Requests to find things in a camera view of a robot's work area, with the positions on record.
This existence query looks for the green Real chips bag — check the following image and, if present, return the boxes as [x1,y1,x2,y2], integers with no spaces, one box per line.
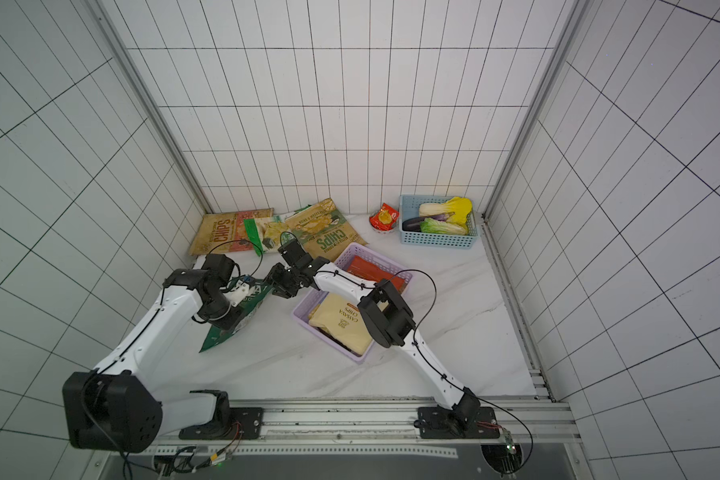
[200,275,272,352]

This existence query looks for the green kettle chips bag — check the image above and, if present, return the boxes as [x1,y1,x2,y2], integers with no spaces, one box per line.
[285,198,366,261]

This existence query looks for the green white chips bag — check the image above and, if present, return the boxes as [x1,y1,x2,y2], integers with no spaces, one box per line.
[243,209,304,257]

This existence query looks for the beige cassava chips bag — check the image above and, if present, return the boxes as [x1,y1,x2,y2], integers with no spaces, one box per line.
[307,254,408,356]

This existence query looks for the red kettle chips bag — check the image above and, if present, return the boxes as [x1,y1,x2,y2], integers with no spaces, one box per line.
[189,208,274,256]

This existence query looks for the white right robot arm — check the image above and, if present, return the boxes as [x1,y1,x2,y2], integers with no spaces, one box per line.
[266,238,502,439]

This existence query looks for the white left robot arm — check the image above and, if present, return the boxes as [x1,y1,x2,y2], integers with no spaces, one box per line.
[62,254,263,453]

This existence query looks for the purple plastic basket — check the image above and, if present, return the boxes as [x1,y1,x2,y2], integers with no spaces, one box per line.
[292,243,413,363]

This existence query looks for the blue plastic basket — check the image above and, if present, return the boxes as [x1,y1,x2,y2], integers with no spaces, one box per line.
[398,194,479,249]

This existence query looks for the red snack cup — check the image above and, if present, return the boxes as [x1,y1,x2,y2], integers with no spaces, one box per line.
[369,203,400,233]

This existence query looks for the purple toy eggplant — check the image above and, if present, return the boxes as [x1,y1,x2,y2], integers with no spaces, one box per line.
[402,213,451,232]

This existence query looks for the green toy lettuce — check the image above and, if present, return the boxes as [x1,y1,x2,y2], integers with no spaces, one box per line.
[420,218,469,236]

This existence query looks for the yellow toy cabbage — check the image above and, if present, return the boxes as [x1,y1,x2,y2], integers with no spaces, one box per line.
[419,197,472,226]

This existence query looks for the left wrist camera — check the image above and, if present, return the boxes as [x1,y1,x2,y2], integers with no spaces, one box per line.
[224,276,260,307]

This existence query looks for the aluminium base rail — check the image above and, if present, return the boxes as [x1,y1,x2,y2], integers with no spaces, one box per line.
[146,397,582,458]

